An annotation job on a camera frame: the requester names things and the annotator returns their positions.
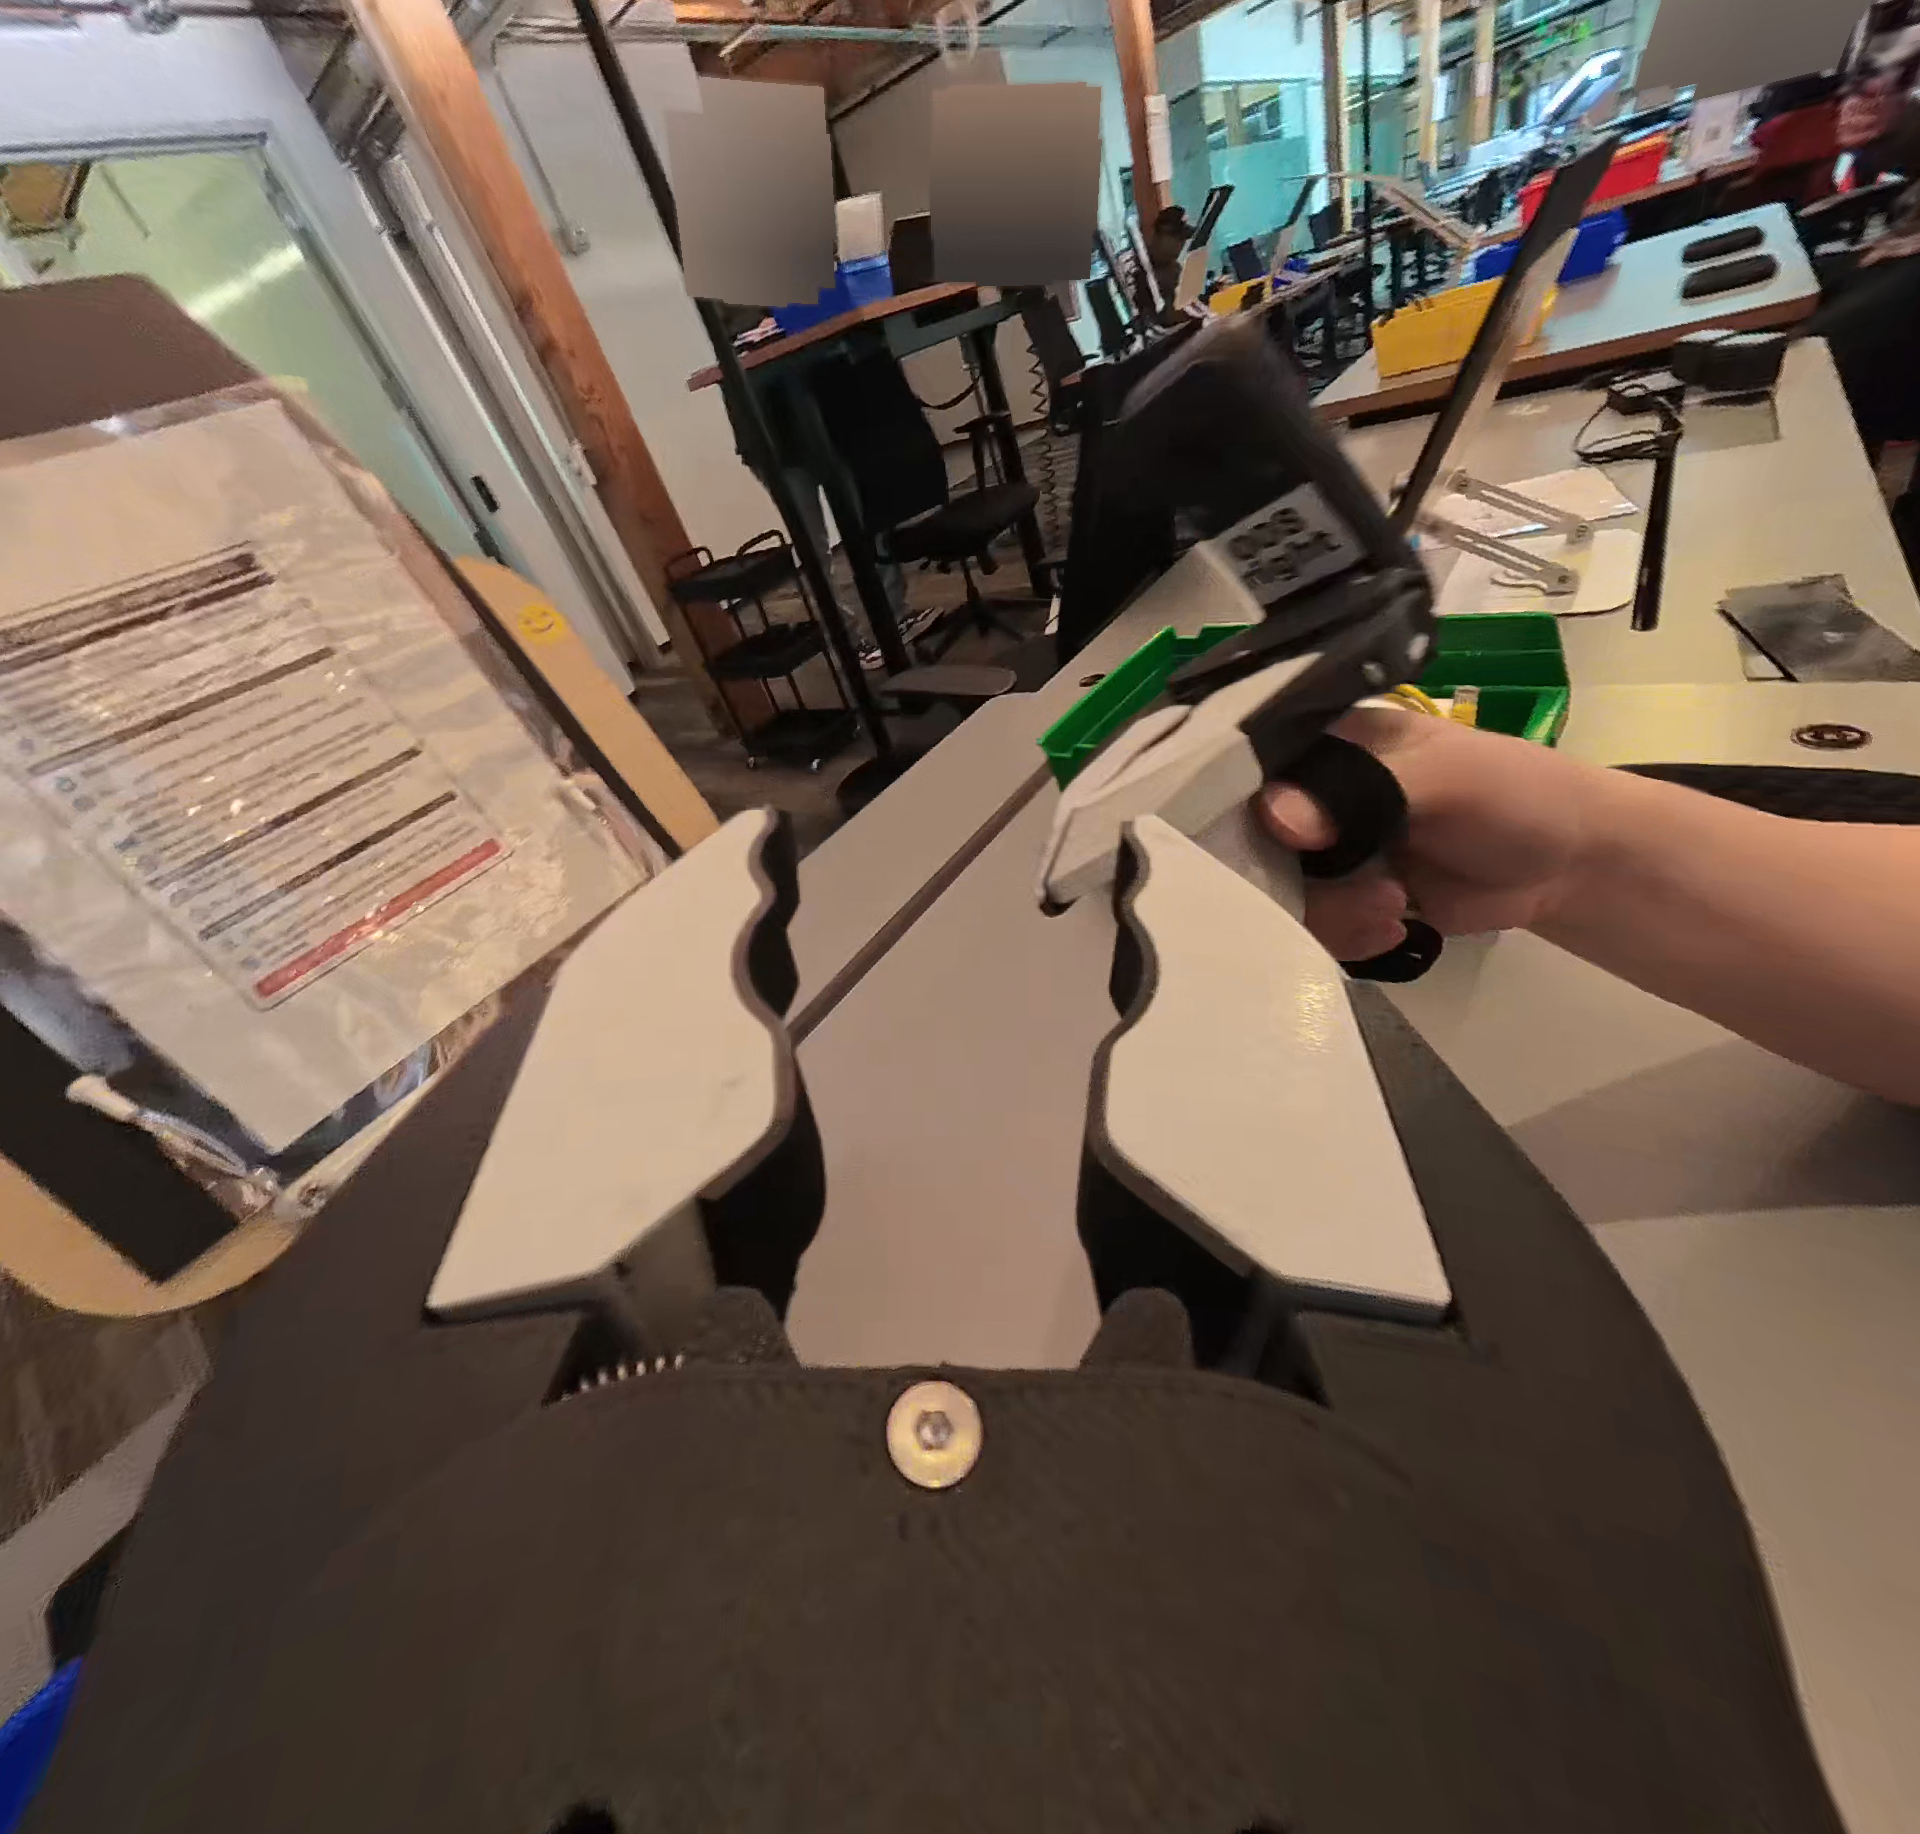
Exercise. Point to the rounded wooden board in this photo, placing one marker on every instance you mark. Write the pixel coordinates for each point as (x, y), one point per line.
(600, 679)

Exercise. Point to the person's right hand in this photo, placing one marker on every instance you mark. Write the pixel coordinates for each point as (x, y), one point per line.
(1484, 829)

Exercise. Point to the person's right forearm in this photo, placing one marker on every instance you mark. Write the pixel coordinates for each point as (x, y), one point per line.
(1757, 919)

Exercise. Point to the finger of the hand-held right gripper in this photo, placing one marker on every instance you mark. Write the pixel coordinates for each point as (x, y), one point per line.
(1252, 702)
(1105, 807)

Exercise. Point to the black office chair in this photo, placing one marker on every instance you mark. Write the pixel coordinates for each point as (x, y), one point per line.
(947, 513)

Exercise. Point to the open black laptop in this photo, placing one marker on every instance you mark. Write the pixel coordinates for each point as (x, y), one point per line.
(1498, 320)

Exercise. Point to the black pole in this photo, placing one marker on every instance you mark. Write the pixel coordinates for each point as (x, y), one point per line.
(1653, 529)

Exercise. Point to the silver laptop stand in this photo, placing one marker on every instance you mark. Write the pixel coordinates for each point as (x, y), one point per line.
(1498, 513)

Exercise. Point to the pair of blue bins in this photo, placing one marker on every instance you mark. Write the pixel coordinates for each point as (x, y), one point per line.
(840, 296)

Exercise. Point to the laminated instruction sheet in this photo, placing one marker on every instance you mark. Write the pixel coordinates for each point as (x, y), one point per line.
(268, 752)

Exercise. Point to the grey desk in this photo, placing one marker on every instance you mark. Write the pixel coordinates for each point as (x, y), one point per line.
(928, 1113)

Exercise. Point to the wood-top standing desk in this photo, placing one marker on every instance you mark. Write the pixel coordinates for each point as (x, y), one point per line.
(855, 329)

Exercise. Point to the black monitor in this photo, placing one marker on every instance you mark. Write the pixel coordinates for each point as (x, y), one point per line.
(1117, 513)

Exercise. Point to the black oval case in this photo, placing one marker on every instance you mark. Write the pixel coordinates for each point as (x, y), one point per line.
(1729, 277)
(1733, 241)

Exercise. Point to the red plastic bin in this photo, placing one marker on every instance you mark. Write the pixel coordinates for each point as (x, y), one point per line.
(1613, 177)

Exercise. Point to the green plastic bin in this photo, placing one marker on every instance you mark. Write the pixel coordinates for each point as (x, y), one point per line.
(1110, 702)

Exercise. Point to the black floor lamp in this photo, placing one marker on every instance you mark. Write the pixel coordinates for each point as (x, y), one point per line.
(705, 290)

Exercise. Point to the black rolling cart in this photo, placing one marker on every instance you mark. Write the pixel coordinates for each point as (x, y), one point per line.
(758, 649)

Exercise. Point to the black power adapter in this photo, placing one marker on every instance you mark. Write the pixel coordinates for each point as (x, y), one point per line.
(1725, 361)

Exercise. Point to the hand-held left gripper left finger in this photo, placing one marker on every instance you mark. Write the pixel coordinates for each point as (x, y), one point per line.
(600, 1113)

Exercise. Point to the brown partition panel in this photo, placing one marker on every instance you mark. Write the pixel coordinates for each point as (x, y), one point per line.
(104, 348)

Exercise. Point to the dark foil bag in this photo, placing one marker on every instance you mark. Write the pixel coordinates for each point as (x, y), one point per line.
(1816, 629)

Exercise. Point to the blue plastic bin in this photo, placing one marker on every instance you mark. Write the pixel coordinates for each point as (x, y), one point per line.
(1582, 246)

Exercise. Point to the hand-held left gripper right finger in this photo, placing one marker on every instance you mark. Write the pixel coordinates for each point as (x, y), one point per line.
(1261, 1113)

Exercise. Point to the slim wooden support post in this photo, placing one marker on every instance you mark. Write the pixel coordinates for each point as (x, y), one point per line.
(1135, 64)

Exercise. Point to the yellow plastic bin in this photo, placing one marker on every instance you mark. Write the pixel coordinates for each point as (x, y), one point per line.
(1441, 332)

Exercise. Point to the long grey work table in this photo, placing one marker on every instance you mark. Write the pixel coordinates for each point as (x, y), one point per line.
(1635, 290)

